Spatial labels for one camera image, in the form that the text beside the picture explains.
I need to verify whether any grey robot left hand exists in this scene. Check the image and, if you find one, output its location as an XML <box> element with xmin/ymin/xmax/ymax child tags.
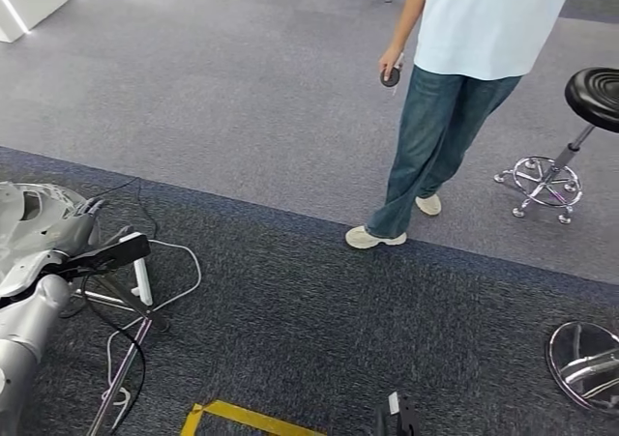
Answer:
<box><xmin>48</xmin><ymin>197</ymin><xmax>105</xmax><ymax>258</ymax></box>

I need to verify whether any person's right hand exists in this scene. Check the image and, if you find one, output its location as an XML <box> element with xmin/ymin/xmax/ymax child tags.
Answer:
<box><xmin>378</xmin><ymin>42</ymin><xmax>405</xmax><ymax>83</ymax></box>

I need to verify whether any grey plastic wheel hubcap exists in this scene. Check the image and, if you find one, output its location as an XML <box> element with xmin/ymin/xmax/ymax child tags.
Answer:
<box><xmin>0</xmin><ymin>182</ymin><xmax>98</xmax><ymax>280</ymax></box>

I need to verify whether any person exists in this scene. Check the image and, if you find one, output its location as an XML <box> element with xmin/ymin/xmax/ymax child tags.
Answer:
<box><xmin>344</xmin><ymin>0</ymin><xmax>580</xmax><ymax>250</ymax></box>

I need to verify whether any black round swivel stool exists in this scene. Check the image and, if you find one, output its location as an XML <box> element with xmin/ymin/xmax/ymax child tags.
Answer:
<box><xmin>493</xmin><ymin>66</ymin><xmax>619</xmax><ymax>226</ymax></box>

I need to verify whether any chrome barrier stanchion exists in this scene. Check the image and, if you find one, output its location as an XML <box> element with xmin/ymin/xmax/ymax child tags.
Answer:
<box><xmin>545</xmin><ymin>320</ymin><xmax>619</xmax><ymax>417</ymax></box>

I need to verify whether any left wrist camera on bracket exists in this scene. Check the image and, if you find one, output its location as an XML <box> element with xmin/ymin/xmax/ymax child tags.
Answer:
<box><xmin>41</xmin><ymin>231</ymin><xmax>152</xmax><ymax>282</ymax></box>

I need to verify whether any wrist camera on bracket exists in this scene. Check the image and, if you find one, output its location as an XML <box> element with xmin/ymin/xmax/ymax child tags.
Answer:
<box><xmin>373</xmin><ymin>391</ymin><xmax>422</xmax><ymax>436</ymax></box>
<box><xmin>41</xmin><ymin>231</ymin><xmax>152</xmax><ymax>282</ymax></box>

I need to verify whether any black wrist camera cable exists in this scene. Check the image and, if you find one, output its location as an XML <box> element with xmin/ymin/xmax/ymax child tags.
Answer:
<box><xmin>79</xmin><ymin>271</ymin><xmax>146</xmax><ymax>436</ymax></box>

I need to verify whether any black floor cable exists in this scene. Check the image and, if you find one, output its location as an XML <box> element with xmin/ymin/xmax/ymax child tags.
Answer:
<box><xmin>89</xmin><ymin>176</ymin><xmax>160</xmax><ymax>239</ymax></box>

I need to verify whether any chrome tube frame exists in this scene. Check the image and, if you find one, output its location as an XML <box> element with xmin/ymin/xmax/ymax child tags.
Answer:
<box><xmin>69</xmin><ymin>253</ymin><xmax>171</xmax><ymax>436</ymax></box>

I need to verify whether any white floor cable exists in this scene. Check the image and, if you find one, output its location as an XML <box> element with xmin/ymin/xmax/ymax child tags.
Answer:
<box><xmin>100</xmin><ymin>239</ymin><xmax>202</xmax><ymax>421</ymax></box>

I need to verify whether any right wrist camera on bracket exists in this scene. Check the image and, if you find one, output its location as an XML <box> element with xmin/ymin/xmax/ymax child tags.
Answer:
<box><xmin>373</xmin><ymin>391</ymin><xmax>422</xmax><ymax>436</ymax></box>

